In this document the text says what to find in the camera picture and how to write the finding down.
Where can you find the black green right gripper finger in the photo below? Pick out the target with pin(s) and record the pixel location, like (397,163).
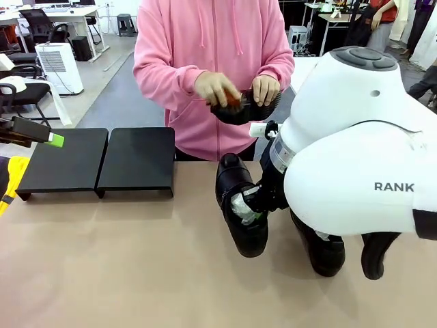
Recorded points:
(278,206)
(254,201)

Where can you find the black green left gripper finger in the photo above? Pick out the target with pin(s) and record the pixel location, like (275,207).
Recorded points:
(32,130)
(15,138)

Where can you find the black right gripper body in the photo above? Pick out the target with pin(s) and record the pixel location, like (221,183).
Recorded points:
(273,177)

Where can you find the black leather shoe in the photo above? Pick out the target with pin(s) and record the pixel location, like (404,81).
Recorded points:
(324,256)
(235,116)
(235,177)

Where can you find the brown wooden shoe brush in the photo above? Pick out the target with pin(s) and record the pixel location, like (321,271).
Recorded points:
(233,99)

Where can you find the person's right forearm pink sleeve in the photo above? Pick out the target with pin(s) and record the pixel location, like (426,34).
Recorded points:
(160,85)

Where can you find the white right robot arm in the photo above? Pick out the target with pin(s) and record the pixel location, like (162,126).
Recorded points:
(341,136)

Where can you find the person's left hand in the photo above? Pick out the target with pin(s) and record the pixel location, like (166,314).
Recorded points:
(266,89)

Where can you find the person's right hand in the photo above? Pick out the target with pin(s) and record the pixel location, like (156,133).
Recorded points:
(213,87)

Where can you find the white paper shoe stuffing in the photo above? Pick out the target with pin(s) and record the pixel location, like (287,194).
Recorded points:
(322,235)
(244,210)

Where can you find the yellow and dark cloth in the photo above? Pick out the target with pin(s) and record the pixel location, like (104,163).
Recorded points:
(17,171)

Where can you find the white draped cloth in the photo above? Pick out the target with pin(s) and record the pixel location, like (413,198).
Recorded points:
(59,102)

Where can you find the white round object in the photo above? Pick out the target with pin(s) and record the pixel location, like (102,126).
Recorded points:
(15,85)

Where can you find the white air purifier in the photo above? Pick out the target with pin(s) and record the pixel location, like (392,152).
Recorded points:
(59,68)

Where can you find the black computer tower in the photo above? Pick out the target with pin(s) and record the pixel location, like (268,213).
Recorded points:
(81,48)

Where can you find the black mesh office chair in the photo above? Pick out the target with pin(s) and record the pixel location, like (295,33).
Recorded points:
(39,25)

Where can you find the white table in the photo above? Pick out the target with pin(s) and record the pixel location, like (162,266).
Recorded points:
(302,73)

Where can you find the white office desk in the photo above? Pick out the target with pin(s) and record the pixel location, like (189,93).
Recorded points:
(68,15)

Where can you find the white computer case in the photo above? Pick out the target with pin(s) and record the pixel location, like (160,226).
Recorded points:
(297,39)

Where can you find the grey plastic stool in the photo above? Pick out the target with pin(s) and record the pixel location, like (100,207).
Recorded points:
(126,24)

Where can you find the person in pink hoodie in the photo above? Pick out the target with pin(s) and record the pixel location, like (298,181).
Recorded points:
(211,41)

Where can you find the brown top table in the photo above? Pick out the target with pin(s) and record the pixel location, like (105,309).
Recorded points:
(341,18)

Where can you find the seated person dark trousers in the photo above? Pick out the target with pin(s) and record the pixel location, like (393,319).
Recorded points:
(423,85)

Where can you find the cream hanging garment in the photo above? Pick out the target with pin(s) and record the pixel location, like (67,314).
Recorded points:
(401,20)

